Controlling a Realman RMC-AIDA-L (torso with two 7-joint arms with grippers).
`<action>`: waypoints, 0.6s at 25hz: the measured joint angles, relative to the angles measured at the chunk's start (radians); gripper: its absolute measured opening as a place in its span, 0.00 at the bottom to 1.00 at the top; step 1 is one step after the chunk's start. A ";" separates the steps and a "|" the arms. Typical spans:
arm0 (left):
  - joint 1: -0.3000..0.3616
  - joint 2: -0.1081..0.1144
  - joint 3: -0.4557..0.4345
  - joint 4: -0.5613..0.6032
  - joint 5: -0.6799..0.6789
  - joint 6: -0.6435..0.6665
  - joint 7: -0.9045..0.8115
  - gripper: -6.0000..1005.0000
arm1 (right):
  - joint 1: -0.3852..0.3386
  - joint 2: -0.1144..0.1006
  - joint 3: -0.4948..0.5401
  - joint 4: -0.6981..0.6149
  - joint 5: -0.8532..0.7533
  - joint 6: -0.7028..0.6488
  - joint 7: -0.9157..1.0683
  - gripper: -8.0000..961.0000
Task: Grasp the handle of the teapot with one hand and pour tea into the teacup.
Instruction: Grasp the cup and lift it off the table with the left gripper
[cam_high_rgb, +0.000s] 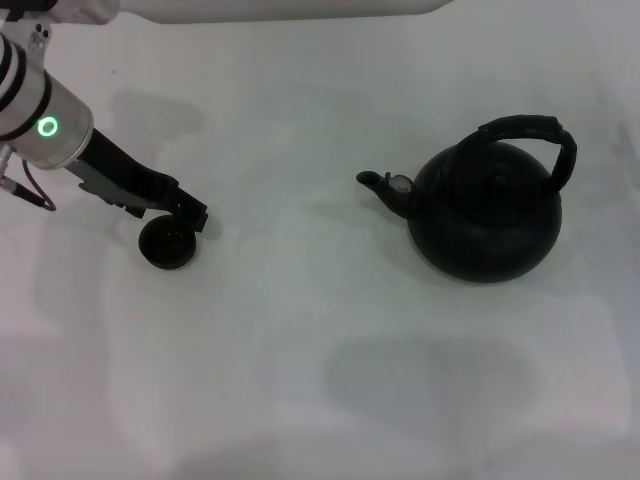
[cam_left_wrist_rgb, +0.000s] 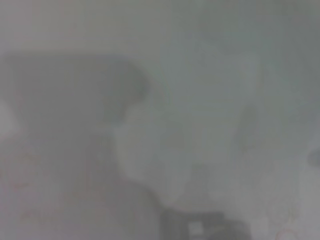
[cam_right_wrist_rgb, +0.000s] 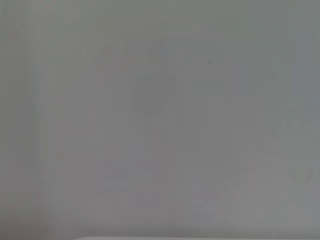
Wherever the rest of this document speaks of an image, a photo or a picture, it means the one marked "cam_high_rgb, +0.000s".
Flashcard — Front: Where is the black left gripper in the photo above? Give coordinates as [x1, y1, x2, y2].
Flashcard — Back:
[69, 127, 209, 235]

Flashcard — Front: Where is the small dark round teacup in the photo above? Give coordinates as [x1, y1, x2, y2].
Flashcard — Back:
[138, 214, 199, 272]

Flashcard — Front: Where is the black round teapot with handle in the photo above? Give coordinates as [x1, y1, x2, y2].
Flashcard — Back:
[355, 114, 579, 285]

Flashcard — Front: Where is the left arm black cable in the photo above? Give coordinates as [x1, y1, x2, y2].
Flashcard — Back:
[0, 144, 57, 212]

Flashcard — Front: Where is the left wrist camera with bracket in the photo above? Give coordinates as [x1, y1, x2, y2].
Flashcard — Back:
[0, 0, 119, 57]

